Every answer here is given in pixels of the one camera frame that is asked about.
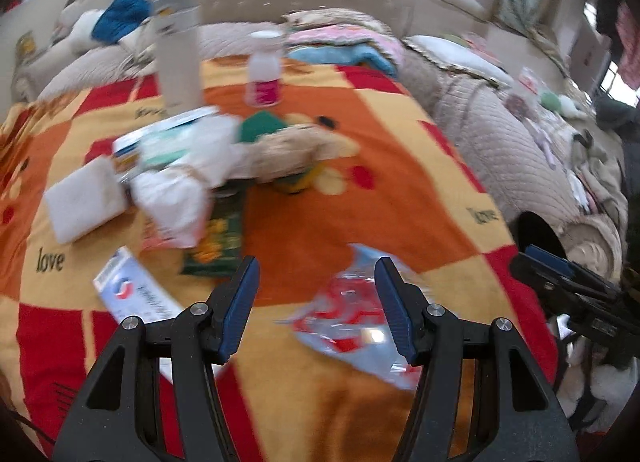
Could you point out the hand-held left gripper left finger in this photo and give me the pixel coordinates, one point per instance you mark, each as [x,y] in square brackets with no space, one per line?
[240,302]

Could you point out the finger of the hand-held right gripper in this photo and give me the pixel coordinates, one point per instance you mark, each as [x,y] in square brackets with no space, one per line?
[540,277]
[550,257]

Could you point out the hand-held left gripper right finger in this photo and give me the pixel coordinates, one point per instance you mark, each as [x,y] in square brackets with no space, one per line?
[395,302]

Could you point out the black trash bin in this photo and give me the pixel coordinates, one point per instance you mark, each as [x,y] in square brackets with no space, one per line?
[537,237]

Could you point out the clear red printed plastic wrapper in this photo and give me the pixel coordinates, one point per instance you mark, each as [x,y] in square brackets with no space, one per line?
[350,312]

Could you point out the green snack packet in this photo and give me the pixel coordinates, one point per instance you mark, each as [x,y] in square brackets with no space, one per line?
[217,237]

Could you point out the beige crumpled throw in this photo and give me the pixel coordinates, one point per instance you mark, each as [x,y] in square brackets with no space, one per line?
[597,166]

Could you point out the orange red printed blanket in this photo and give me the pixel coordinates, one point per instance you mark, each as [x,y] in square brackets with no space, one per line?
[310,222]

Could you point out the blue white medicine box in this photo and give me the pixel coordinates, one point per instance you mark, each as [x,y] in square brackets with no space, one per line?
[132,292]

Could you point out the crumpled white plastic bag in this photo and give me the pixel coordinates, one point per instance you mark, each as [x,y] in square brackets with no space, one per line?
[172,202]

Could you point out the green and white plush toy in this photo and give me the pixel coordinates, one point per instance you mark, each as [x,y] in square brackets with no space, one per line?
[557,102]

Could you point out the beige crumpled cloth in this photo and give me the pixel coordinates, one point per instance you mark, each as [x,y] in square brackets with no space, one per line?
[290,151]

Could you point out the dark grey jacket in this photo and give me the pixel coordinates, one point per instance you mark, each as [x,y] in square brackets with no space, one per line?
[617,111]

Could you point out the green sponge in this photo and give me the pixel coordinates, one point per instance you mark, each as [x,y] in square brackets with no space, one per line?
[260,125]

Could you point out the clear jar with red contents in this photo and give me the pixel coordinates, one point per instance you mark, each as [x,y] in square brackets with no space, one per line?
[527,79]

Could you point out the white teal flat box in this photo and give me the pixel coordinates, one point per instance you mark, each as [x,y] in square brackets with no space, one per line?
[160,139]

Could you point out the white foam block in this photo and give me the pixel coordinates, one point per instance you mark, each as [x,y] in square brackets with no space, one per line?
[82,202]

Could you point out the white pillow with gold trim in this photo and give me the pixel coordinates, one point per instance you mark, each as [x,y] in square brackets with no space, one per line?
[457,56]

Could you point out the pink hanging clothes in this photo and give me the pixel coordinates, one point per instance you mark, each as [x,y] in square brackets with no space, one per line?
[627,39]

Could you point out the plastic bottle with pink label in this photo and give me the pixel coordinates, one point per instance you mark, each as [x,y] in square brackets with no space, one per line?
[264,70]

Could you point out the light blue folded blanket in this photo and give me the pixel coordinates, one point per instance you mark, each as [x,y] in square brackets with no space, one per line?
[340,56]

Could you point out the tall white carton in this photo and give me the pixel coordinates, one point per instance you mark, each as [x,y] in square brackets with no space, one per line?
[175,56]

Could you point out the black hanging garment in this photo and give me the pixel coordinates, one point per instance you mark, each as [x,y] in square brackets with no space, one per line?
[607,9]

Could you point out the pink folded blanket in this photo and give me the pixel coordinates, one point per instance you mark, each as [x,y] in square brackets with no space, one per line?
[345,36]

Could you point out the blue knit hat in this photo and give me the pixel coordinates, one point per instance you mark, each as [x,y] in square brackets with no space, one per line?
[122,16]

